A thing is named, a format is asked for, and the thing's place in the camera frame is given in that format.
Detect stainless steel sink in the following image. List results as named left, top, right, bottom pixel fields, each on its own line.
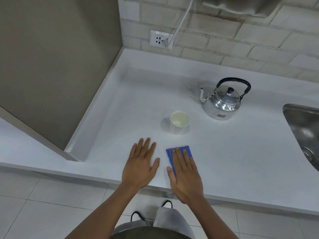
left=283, top=104, right=319, bottom=172

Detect grey trousers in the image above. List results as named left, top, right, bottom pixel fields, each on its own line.
left=112, top=206, right=197, bottom=239

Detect white paper cup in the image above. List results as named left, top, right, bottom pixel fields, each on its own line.
left=170, top=111, right=190, bottom=135

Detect person's left forearm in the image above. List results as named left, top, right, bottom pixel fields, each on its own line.
left=65, top=182, right=140, bottom=239

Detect blue cleaning cloth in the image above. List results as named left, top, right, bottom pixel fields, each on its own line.
left=166, top=146, right=194, bottom=178

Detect dark olive shirt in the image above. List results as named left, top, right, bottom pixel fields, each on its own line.
left=112, top=226, right=188, bottom=239

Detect white power cable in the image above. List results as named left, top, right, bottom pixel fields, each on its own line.
left=165, top=0, right=194, bottom=44

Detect person's right forearm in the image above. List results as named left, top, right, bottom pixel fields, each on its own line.
left=185, top=195, right=240, bottom=239

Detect person's left hand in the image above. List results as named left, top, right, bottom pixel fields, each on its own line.
left=122, top=137, right=160, bottom=190

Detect silver kettle with black handle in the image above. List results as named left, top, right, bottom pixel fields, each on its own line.
left=199, top=77, right=251, bottom=121

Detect white wall socket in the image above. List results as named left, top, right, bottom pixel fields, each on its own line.
left=149, top=30, right=174, bottom=50

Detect grey range hood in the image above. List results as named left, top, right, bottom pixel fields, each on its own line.
left=202, top=0, right=283, bottom=18

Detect beige cabinet side panel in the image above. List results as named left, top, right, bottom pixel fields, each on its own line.
left=0, top=0, right=123, bottom=162

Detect person's right hand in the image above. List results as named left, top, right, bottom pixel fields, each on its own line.
left=166, top=147, right=205, bottom=204

